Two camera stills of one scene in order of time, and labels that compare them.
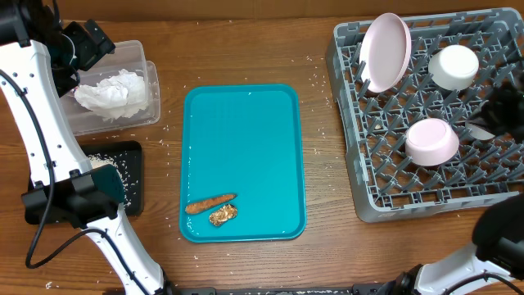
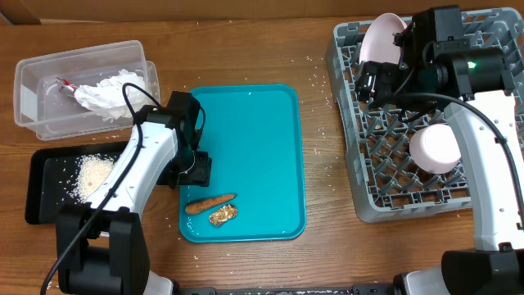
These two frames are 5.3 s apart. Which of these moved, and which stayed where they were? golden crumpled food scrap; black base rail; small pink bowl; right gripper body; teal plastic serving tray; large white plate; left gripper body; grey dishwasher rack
Moved: left gripper body; small pink bowl; right gripper body
Stayed: black base rail; large white plate; teal plastic serving tray; golden crumpled food scrap; grey dishwasher rack
